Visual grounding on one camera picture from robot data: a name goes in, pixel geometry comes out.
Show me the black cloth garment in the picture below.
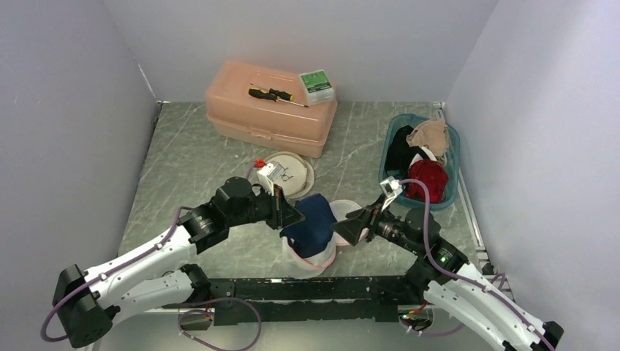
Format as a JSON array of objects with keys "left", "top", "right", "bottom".
[{"left": 385, "top": 125, "right": 420, "bottom": 178}]

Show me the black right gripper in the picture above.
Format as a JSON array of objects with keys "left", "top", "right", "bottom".
[{"left": 330, "top": 193, "right": 421, "bottom": 254}]

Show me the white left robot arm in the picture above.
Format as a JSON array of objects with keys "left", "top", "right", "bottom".
[{"left": 40, "top": 177, "right": 305, "bottom": 349}]

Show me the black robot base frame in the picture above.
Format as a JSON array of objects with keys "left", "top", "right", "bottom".
[{"left": 165, "top": 275, "right": 426, "bottom": 326}]

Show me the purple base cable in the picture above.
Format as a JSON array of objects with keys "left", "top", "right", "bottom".
[
  {"left": 177, "top": 296, "right": 262, "bottom": 351},
  {"left": 399, "top": 273, "right": 507, "bottom": 339}
]

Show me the beige pink bra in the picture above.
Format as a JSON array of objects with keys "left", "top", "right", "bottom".
[{"left": 406, "top": 119, "right": 450, "bottom": 157}]

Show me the green white small box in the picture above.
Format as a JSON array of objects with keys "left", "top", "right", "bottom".
[{"left": 299, "top": 69, "right": 335, "bottom": 106}]

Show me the clear round lidded container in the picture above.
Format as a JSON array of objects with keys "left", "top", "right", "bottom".
[{"left": 281, "top": 200, "right": 361, "bottom": 279}]

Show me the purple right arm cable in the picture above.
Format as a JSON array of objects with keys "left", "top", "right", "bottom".
[{"left": 397, "top": 178, "right": 558, "bottom": 351}]

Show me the pink plastic toolbox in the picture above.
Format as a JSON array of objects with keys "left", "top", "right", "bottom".
[{"left": 205, "top": 61, "right": 338, "bottom": 158}]

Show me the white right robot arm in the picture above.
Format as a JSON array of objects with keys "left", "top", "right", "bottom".
[{"left": 332, "top": 205, "right": 564, "bottom": 350}]

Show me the navy blue bra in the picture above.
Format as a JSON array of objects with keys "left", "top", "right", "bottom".
[{"left": 280, "top": 194, "right": 336, "bottom": 258}]

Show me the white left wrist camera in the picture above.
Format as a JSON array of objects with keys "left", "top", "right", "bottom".
[{"left": 256, "top": 162, "right": 286, "bottom": 195}]

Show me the white mesh laundry bag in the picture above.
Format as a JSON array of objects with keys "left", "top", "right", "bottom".
[{"left": 264, "top": 151, "right": 315, "bottom": 199}]

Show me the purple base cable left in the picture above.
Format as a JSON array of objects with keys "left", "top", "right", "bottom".
[{"left": 177, "top": 296, "right": 262, "bottom": 351}]

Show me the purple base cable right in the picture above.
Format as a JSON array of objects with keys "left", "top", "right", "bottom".
[{"left": 399, "top": 273, "right": 507, "bottom": 339}]

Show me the black yellow screwdriver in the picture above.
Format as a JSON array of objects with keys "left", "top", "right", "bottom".
[{"left": 248, "top": 84, "right": 309, "bottom": 108}]

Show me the red lace bra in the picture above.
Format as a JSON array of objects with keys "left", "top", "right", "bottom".
[{"left": 407, "top": 159, "right": 449, "bottom": 203}]

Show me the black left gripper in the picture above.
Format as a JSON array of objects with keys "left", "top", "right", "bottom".
[{"left": 227, "top": 184, "right": 305, "bottom": 230}]

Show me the black white bra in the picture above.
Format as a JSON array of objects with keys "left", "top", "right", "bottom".
[{"left": 409, "top": 146, "right": 437, "bottom": 167}]

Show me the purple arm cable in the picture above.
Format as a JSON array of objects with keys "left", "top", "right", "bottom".
[
  {"left": 39, "top": 165, "right": 260, "bottom": 343},
  {"left": 397, "top": 178, "right": 558, "bottom": 351}
]

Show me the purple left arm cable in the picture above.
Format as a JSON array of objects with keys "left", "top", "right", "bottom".
[{"left": 39, "top": 165, "right": 260, "bottom": 343}]

